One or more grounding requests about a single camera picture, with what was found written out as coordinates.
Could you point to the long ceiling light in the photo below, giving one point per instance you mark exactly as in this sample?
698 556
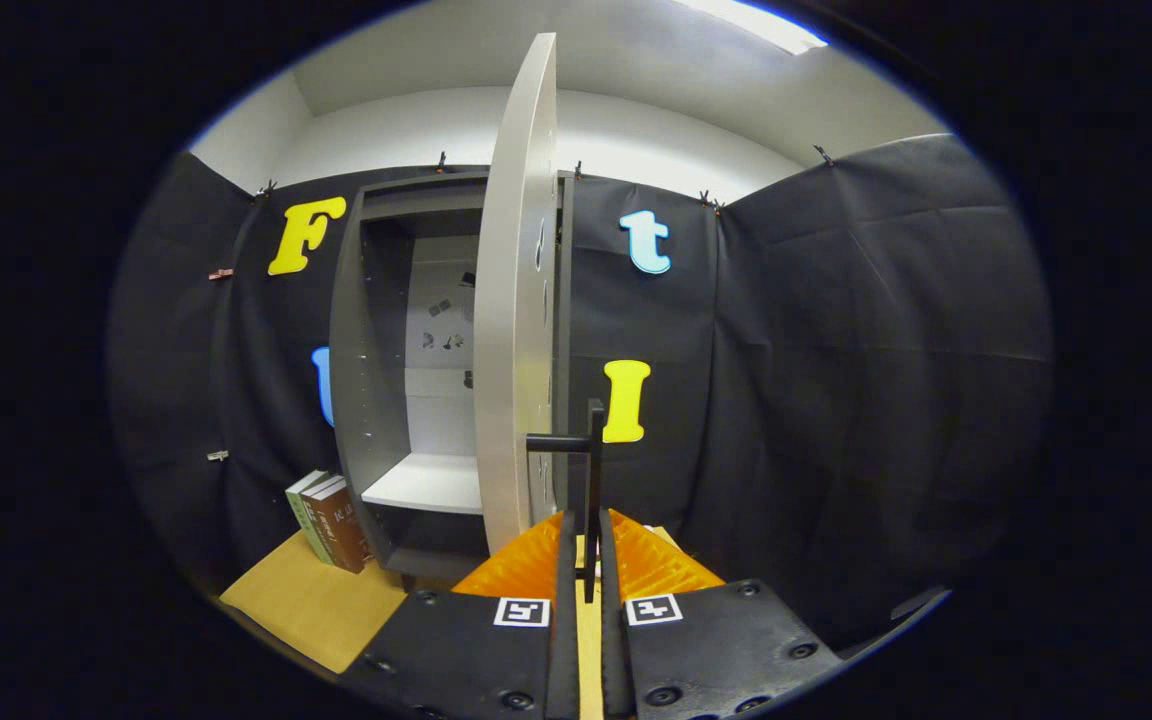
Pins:
756 20

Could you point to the brown book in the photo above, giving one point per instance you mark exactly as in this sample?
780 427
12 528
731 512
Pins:
346 535

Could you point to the white cabinet shelf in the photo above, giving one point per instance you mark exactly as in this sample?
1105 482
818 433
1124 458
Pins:
426 485

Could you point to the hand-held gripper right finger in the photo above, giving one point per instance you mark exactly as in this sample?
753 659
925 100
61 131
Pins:
614 650

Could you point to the dark grey cabinet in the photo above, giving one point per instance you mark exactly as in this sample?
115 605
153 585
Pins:
366 400

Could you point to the black backdrop cloth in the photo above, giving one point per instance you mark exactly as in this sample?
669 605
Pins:
836 350

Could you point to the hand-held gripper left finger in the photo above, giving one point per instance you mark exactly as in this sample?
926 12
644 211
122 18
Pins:
564 640

